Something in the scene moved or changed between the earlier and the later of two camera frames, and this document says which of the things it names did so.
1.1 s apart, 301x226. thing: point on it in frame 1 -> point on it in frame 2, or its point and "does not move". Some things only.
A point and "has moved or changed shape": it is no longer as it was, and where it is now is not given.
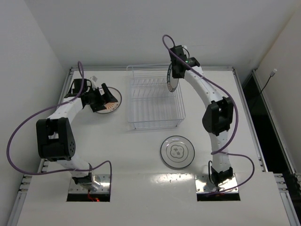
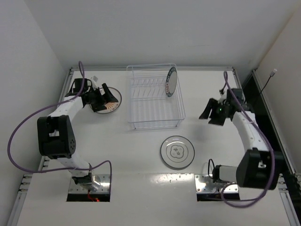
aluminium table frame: x=154 y=146 does not move
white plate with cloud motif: x=177 y=151 does not move
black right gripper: x=177 y=72 -> x=215 y=113
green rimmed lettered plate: x=172 y=83 has moved or changed shape
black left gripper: x=99 y=100 does not move
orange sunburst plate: x=113 y=106 does not move
